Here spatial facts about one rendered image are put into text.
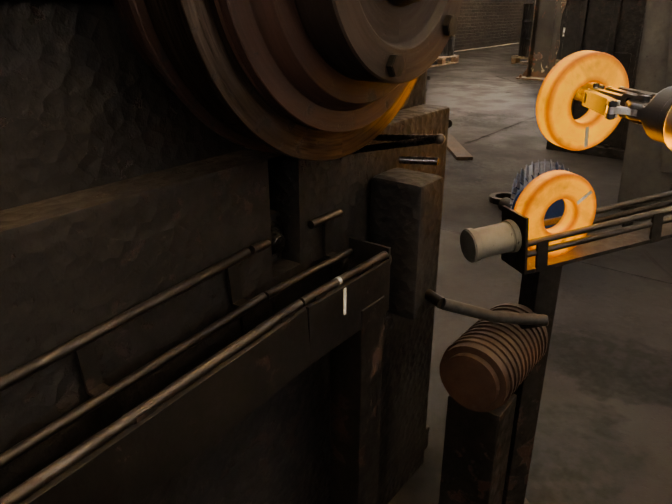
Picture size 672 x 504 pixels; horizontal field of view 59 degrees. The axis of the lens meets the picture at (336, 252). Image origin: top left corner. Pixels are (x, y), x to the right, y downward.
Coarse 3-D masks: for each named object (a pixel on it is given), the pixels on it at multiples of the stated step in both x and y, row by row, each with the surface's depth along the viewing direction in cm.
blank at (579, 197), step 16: (544, 176) 104; (560, 176) 103; (576, 176) 104; (528, 192) 103; (544, 192) 103; (560, 192) 104; (576, 192) 105; (592, 192) 106; (528, 208) 103; (544, 208) 104; (576, 208) 106; (592, 208) 107; (560, 224) 109; (576, 224) 108; (560, 240) 108
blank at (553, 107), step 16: (560, 64) 93; (576, 64) 92; (592, 64) 93; (608, 64) 94; (544, 80) 95; (560, 80) 92; (576, 80) 93; (592, 80) 94; (608, 80) 95; (624, 80) 96; (544, 96) 94; (560, 96) 93; (544, 112) 95; (560, 112) 95; (592, 112) 99; (544, 128) 97; (560, 128) 96; (576, 128) 97; (592, 128) 98; (608, 128) 99; (560, 144) 97; (576, 144) 98; (592, 144) 99
